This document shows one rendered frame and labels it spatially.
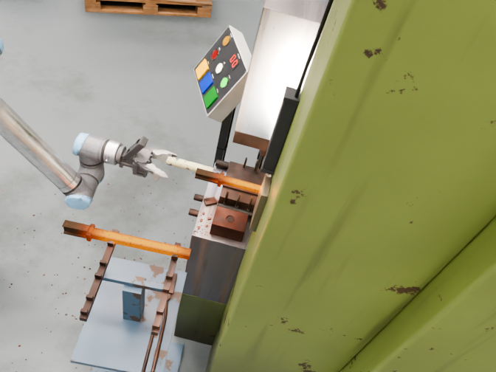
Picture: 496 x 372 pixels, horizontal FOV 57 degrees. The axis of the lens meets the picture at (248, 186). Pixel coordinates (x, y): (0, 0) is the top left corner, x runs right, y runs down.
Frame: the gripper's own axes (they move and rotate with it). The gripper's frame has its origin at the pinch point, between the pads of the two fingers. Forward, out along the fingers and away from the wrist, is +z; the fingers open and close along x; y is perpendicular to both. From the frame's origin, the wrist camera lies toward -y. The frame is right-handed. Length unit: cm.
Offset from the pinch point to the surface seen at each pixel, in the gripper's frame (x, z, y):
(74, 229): 37.7, -20.8, -0.1
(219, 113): -38.4, 10.4, 2.1
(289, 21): 13, 27, -75
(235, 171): -6.1, 24.0, 1.0
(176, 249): 34.7, 11.8, 0.7
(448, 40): 49, 50, -98
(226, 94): -39.5, 11.5, -8.0
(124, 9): -253, -111, 98
